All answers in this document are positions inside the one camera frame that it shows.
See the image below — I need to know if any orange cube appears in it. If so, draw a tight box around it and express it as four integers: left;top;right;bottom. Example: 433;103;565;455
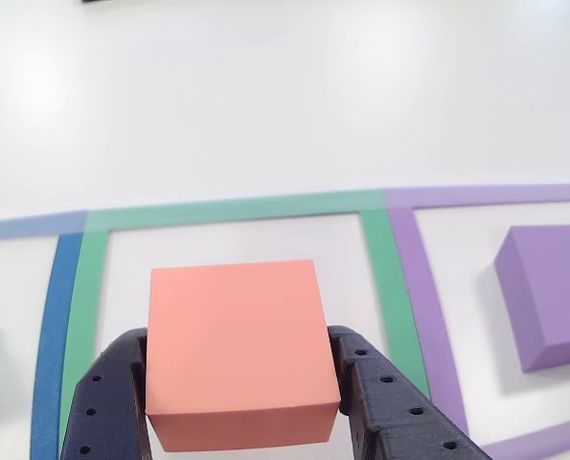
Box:
145;259;342;453

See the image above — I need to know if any green square frame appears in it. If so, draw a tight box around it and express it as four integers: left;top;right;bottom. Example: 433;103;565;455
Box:
57;189;432;460

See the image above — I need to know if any blue square frame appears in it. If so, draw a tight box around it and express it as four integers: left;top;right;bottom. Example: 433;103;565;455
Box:
0;210;89;460

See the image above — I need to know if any purple block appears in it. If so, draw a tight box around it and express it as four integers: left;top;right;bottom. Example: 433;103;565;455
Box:
493;223;570;375

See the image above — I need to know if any purple square frame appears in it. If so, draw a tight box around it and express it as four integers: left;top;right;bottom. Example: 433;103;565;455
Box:
382;181;570;460

